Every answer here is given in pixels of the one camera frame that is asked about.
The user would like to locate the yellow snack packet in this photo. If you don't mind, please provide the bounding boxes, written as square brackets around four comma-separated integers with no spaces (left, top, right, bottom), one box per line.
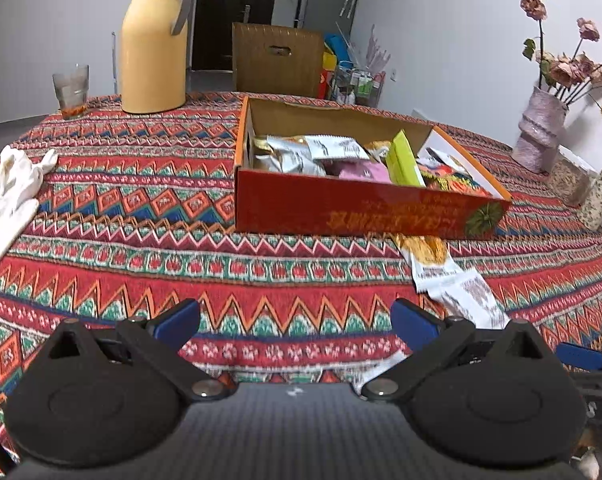
[366,140,394,163]

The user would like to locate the patterned tablecloth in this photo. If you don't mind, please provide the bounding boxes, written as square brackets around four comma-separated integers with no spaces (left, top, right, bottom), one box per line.
[0,91,602,480]

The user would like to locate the white snack packet brown print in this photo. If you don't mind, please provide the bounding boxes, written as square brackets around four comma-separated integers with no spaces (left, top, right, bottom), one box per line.
[433,267,512,330]

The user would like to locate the white glove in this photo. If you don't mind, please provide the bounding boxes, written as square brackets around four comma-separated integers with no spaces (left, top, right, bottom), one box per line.
[0,146,59,278]

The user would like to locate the wire storage cart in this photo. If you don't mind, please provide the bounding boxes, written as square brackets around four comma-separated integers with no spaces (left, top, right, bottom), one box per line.
[331,62,386,108]

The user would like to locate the pink ribbed vase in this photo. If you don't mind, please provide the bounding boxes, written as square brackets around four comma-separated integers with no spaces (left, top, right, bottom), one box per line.
[512,85,569,174]

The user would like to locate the yellow thermos jug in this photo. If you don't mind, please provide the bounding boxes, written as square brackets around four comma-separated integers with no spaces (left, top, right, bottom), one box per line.
[120,0,194,115]

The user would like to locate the purple snack packet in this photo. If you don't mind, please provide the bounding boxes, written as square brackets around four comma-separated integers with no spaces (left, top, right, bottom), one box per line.
[338,160,394,183]

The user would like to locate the dark entrance door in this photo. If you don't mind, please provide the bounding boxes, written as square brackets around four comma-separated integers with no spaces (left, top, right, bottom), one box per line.
[191,0,280,72]

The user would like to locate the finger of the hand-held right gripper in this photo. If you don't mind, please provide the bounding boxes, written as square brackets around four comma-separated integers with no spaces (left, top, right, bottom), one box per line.
[556,341,602,373]

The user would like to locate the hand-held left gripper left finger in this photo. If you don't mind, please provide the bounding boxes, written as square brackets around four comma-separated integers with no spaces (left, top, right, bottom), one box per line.
[46,298,232,402]

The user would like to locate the blue plastic board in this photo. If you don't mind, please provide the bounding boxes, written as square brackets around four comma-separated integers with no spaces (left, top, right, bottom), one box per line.
[323,34,354,68]

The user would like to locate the silver snack packet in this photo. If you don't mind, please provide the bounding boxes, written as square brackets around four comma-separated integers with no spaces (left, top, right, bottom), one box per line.
[255,136,328,177]

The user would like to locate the red snack packet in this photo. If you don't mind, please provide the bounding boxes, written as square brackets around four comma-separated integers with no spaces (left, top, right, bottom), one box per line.
[416,147,494,196]

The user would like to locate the orange cardboard box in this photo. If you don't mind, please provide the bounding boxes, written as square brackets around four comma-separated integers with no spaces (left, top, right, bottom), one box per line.
[233,94,512,241]

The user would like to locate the glass cup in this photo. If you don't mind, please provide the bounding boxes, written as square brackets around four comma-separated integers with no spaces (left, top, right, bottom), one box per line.
[52,64,90,121]

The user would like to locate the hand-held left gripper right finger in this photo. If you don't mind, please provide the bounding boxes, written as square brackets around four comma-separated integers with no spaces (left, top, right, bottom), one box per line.
[362,298,552,402]

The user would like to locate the large green snack packet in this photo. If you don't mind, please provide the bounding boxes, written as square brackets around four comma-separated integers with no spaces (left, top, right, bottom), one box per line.
[385,130,426,188]

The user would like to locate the white printed snack packet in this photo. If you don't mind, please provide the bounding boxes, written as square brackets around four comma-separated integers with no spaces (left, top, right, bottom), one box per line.
[305,135,372,162]

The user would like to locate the yellow cracker packet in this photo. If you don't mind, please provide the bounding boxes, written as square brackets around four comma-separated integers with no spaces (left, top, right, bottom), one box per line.
[395,234,464,293]

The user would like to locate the floral print vase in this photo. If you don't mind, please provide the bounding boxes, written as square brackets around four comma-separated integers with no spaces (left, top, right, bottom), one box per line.
[578,160,602,231]

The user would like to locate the dried pink flowers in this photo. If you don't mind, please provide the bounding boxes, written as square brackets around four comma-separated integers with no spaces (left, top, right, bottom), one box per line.
[521,0,602,106]

